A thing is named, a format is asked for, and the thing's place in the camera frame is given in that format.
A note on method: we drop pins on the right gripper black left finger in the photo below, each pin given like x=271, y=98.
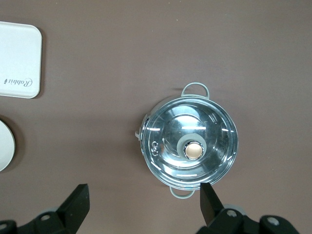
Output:
x=73, y=209

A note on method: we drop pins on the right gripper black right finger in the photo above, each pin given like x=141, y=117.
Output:
x=212, y=214

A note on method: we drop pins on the cream round plate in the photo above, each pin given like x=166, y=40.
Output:
x=6, y=146

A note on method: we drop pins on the cream rabbit print tray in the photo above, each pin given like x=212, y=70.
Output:
x=19, y=56

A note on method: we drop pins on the glass pot lid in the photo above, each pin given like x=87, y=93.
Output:
x=170, y=136

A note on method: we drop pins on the steel pot with glass lid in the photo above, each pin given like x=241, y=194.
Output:
x=147, y=115

